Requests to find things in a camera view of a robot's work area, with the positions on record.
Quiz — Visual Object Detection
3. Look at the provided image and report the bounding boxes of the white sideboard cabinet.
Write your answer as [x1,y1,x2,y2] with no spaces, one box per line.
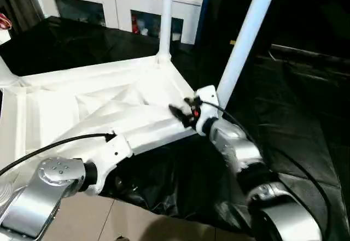
[38,0,208,45]

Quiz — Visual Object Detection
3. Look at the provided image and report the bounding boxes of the white plastic bin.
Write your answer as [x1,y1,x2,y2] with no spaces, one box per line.
[0,29,11,45]

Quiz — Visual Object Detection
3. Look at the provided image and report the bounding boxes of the red wire bundle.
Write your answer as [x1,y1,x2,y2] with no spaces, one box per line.
[0,13,13,31]

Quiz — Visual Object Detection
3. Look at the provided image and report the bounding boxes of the white plastic table leg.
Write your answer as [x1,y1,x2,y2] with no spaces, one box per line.
[217,0,281,111]
[157,0,176,62]
[0,182,14,207]
[0,56,18,87]

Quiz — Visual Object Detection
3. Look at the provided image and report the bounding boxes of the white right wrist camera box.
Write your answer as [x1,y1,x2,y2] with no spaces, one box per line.
[195,85,220,137]

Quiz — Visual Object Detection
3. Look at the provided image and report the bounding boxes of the grey curtain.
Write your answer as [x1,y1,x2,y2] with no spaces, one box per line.
[0,0,46,36]

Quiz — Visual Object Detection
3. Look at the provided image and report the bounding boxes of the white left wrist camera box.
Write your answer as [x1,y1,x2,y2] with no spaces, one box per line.
[85,133,135,197]

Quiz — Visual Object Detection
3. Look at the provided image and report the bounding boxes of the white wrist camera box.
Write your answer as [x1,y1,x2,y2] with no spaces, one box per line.
[85,133,135,197]
[195,85,220,137]

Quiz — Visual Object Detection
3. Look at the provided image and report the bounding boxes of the black flat monitor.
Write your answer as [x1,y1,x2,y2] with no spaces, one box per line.
[269,43,350,63]

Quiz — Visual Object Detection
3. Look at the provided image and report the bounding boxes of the black work mat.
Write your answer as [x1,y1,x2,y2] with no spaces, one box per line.
[0,15,350,241]

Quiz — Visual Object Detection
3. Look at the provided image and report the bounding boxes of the black speaker cabinet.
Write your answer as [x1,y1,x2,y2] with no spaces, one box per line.
[196,0,272,53]

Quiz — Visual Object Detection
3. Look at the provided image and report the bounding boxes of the white plastic table top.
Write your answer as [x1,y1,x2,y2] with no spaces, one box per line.
[0,55,221,198]

